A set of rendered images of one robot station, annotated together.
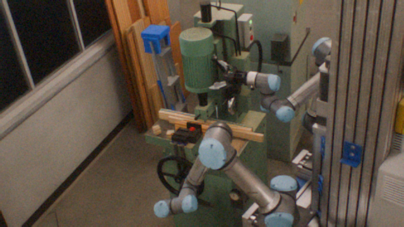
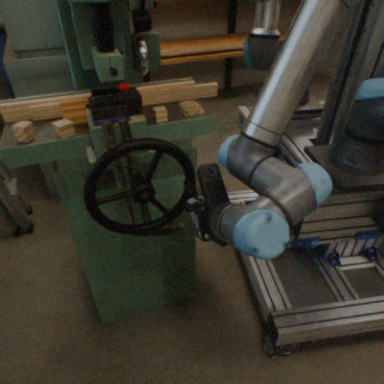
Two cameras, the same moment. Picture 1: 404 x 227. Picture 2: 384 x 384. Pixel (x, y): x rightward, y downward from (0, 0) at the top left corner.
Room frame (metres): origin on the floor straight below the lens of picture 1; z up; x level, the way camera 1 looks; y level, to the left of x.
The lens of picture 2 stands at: (1.48, 0.57, 1.28)
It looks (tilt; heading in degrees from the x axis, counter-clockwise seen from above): 38 degrees down; 310
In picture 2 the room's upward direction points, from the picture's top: straight up
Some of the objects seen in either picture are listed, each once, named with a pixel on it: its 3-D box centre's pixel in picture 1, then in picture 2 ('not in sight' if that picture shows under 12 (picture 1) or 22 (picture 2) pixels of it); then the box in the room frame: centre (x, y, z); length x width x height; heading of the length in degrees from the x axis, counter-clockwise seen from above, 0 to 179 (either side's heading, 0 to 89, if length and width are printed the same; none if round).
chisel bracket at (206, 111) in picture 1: (206, 109); (108, 65); (2.30, -0.02, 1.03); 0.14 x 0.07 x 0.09; 150
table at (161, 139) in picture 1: (194, 143); (114, 132); (2.20, 0.07, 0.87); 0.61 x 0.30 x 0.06; 60
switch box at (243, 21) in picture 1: (245, 30); not in sight; (2.49, -0.29, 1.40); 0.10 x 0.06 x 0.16; 150
